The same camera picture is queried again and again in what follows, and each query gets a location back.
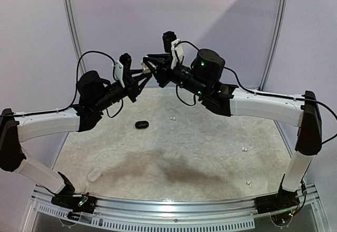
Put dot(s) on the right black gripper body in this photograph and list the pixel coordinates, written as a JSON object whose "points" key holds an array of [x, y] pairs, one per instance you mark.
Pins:
{"points": [[165, 72]]}

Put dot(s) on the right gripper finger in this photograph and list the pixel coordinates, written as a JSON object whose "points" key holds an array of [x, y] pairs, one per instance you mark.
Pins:
{"points": [[156, 74], [157, 58]]}

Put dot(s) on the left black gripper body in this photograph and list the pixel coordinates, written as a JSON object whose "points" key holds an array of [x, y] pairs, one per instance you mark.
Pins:
{"points": [[130, 87]]}

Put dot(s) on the small white case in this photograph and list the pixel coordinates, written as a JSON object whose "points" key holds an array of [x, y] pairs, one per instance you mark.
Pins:
{"points": [[145, 67]]}

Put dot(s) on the black oval charging case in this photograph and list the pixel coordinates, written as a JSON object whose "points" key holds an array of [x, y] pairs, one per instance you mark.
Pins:
{"points": [[142, 124]]}

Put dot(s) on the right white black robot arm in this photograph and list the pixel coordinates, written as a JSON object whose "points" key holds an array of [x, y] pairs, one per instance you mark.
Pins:
{"points": [[202, 79]]}

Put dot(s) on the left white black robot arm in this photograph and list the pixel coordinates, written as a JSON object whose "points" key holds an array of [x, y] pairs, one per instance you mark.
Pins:
{"points": [[96, 95]]}

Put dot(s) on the white oval closed case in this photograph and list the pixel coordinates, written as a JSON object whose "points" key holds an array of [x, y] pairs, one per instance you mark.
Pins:
{"points": [[93, 175]]}

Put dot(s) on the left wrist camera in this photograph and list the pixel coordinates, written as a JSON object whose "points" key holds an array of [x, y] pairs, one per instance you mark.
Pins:
{"points": [[122, 68]]}

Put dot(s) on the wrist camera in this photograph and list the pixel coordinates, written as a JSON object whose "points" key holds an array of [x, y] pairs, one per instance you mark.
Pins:
{"points": [[122, 68], [172, 45]]}

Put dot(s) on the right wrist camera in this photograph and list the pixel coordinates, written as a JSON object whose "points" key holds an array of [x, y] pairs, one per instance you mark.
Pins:
{"points": [[172, 45]]}

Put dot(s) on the left aluminium frame post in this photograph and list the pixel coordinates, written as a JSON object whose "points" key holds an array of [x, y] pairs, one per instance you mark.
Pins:
{"points": [[72, 28]]}

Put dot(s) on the aluminium frame post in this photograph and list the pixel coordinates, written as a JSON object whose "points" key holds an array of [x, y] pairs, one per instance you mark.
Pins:
{"points": [[72, 28], [275, 38]]}

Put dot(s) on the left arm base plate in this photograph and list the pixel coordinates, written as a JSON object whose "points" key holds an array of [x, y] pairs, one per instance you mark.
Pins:
{"points": [[76, 202]]}

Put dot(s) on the right aluminium frame post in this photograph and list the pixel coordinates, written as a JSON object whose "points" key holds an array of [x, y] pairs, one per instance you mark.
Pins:
{"points": [[275, 38]]}

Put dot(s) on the white slotted cable duct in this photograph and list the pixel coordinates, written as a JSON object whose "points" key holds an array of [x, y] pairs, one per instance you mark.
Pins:
{"points": [[50, 218]]}

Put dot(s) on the aluminium front rail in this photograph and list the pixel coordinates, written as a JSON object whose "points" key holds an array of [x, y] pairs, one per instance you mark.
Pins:
{"points": [[230, 207]]}

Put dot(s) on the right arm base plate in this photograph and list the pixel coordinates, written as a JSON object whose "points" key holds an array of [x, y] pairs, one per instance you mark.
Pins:
{"points": [[275, 202]]}

